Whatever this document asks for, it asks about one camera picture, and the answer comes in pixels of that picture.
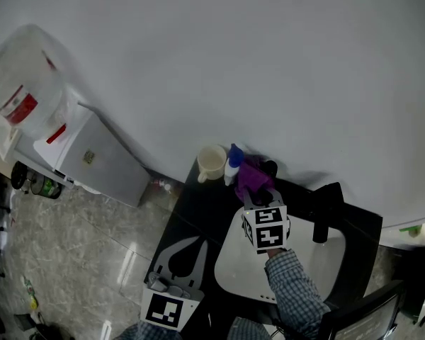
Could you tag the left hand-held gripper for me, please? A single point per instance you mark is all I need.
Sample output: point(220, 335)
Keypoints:
point(163, 310)

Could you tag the person's right forearm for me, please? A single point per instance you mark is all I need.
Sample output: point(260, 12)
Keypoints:
point(294, 296)

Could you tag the black-topped vanity cabinet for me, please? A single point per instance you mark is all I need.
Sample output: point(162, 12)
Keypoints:
point(198, 207)

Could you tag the person's left forearm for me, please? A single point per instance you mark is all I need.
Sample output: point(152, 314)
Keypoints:
point(145, 333)

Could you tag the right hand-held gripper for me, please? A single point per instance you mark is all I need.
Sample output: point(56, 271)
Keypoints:
point(269, 232)

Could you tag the white water dispenser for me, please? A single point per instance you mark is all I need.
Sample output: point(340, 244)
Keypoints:
point(106, 168)

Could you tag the white bottle with blue cap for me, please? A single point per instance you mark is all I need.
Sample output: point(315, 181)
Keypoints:
point(230, 172)

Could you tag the black faucet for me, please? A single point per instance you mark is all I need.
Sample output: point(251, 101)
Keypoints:
point(326, 207)

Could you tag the black framed panel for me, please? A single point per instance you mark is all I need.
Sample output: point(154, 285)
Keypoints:
point(368, 321)

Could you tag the dark bin with white lid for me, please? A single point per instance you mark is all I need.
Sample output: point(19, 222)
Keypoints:
point(414, 278)

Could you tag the purple cloth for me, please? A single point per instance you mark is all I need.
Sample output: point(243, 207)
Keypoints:
point(251, 177)

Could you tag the black round pot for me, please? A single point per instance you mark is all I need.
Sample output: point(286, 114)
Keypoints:
point(18, 175)

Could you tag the white sink basin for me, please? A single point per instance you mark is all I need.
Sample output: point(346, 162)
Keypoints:
point(233, 260)

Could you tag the dark soap dispenser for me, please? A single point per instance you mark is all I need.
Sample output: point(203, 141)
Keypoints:
point(270, 166)

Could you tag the cream mug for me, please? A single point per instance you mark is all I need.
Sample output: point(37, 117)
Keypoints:
point(212, 161)

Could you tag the clear water jug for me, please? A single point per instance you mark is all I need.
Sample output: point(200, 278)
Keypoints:
point(25, 76)

